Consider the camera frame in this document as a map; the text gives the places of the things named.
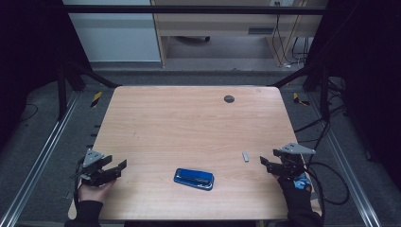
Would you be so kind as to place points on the person's right hand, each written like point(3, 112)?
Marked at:
point(294, 190)

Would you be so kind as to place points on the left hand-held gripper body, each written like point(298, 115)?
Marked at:
point(92, 157)

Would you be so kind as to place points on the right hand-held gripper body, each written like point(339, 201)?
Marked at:
point(291, 165)

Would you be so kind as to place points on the dark round table grommet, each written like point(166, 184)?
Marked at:
point(229, 99)

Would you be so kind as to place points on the silver staple strip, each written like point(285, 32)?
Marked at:
point(245, 156)

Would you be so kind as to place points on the white cabinet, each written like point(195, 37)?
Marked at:
point(116, 38)

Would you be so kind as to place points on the person's left hand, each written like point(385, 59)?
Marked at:
point(93, 193)

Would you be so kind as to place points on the yellow-black connector on floor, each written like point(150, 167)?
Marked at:
point(298, 99)

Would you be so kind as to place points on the black horizontal frame bar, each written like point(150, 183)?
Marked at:
point(189, 9)

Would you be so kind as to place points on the aluminium floor rail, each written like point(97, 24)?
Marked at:
point(346, 164)
point(41, 157)

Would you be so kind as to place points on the black frame strut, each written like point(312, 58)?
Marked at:
point(94, 77)
point(293, 77)

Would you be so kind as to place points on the white power strip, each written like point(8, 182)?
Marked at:
point(285, 2)

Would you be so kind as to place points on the black curtain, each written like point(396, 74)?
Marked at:
point(369, 63)
point(31, 47)

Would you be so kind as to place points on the blue stapler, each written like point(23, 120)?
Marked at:
point(194, 179)

